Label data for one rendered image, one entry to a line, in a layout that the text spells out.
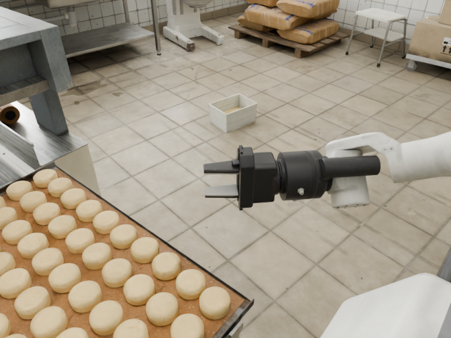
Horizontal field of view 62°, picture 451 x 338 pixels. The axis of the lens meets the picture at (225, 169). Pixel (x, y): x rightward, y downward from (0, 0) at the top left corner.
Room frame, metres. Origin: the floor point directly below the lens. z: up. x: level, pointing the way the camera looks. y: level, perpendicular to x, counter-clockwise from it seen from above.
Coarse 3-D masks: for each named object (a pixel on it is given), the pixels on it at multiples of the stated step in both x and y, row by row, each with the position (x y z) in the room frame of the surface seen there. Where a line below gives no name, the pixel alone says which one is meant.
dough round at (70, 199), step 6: (66, 192) 0.61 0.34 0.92; (72, 192) 0.61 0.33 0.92; (78, 192) 0.61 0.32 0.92; (84, 192) 0.61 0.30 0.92; (60, 198) 0.60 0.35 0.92; (66, 198) 0.59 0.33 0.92; (72, 198) 0.59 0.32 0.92; (78, 198) 0.59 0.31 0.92; (84, 198) 0.60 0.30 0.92; (66, 204) 0.58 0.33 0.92; (72, 204) 0.58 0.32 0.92; (78, 204) 0.58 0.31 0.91
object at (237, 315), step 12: (48, 168) 0.72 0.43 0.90; (24, 180) 0.67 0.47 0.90; (0, 192) 0.63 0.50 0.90; (108, 204) 0.60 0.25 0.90; (144, 228) 0.52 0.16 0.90; (180, 252) 0.46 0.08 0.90; (216, 276) 0.41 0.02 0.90; (252, 300) 0.35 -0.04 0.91; (240, 312) 0.34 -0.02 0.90; (228, 324) 0.32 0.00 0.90; (216, 336) 0.30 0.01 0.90
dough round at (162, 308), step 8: (152, 296) 0.35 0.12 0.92; (160, 296) 0.35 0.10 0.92; (168, 296) 0.35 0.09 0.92; (152, 304) 0.34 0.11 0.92; (160, 304) 0.34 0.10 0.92; (168, 304) 0.34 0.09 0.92; (176, 304) 0.34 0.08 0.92; (152, 312) 0.33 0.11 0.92; (160, 312) 0.33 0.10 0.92; (168, 312) 0.33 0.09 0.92; (176, 312) 0.33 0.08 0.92; (152, 320) 0.32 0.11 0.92; (160, 320) 0.32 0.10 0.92; (168, 320) 0.32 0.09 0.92
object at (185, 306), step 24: (48, 192) 0.63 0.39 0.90; (24, 216) 0.56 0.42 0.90; (72, 216) 0.56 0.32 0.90; (120, 216) 0.56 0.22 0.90; (0, 240) 0.49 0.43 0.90; (48, 240) 0.49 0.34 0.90; (96, 240) 0.49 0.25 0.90; (24, 264) 0.43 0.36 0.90; (144, 264) 0.43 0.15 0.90; (192, 264) 0.43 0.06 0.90; (48, 288) 0.38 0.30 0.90; (120, 288) 0.38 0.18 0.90; (168, 288) 0.38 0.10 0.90; (0, 312) 0.34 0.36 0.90; (72, 312) 0.34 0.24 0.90; (144, 312) 0.34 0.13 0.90; (192, 312) 0.34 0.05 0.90; (96, 336) 0.30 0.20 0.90; (168, 336) 0.30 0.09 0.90
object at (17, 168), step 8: (0, 152) 0.80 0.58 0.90; (8, 152) 0.80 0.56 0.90; (0, 160) 0.78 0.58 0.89; (8, 160) 0.76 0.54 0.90; (16, 160) 0.76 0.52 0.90; (0, 168) 0.80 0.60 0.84; (8, 168) 0.76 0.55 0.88; (16, 168) 0.73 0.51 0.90; (24, 168) 0.73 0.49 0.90; (32, 168) 0.73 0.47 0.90; (16, 176) 0.73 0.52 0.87; (240, 328) 0.31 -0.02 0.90; (232, 336) 0.30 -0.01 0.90
